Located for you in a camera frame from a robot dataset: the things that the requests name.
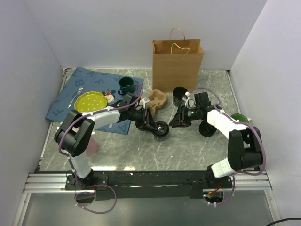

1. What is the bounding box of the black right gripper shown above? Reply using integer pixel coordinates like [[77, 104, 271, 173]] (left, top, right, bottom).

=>
[[168, 104, 200, 128]]

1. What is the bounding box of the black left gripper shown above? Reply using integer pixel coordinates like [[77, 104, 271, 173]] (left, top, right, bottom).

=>
[[128, 108, 158, 133]]

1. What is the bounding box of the black cup lid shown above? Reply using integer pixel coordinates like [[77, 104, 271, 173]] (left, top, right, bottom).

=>
[[153, 121, 170, 137]]

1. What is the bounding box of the black cup stack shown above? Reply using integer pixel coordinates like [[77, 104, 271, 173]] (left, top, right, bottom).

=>
[[172, 87, 188, 107]]

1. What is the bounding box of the black takeout coffee cup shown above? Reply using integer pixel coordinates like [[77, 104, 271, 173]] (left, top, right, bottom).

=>
[[154, 135, 168, 142]]

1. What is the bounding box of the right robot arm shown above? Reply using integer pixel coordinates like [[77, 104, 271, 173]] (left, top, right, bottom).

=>
[[169, 92, 266, 188]]

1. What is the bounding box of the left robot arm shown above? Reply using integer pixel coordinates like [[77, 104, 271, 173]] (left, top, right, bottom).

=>
[[54, 93, 159, 189]]

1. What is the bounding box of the black lid stack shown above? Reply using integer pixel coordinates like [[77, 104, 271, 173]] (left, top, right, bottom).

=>
[[198, 121, 217, 137]]

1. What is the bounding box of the brown pulp cup carrier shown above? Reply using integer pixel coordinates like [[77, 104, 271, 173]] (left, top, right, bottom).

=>
[[146, 89, 166, 116]]

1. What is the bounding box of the dark green mug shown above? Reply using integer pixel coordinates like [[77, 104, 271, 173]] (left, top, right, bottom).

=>
[[118, 77, 135, 96]]

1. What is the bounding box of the brown paper bag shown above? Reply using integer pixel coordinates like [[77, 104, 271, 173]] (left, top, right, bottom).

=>
[[152, 35, 204, 93]]

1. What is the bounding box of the pink straw cup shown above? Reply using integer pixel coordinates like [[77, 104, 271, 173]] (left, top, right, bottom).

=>
[[86, 136, 98, 157]]

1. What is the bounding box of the green dotted plate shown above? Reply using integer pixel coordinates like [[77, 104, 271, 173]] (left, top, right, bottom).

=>
[[74, 91, 108, 113]]

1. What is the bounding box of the silver fork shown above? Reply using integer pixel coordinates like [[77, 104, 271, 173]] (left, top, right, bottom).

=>
[[68, 87, 83, 108]]

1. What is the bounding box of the blue alphabet placemat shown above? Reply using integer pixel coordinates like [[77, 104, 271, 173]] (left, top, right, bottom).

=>
[[45, 66, 144, 135]]

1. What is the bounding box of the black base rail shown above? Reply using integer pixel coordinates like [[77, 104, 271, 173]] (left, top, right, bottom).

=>
[[65, 171, 233, 201]]

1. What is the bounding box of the aluminium frame rail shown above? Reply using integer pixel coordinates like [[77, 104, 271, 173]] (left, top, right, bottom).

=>
[[11, 171, 78, 226]]

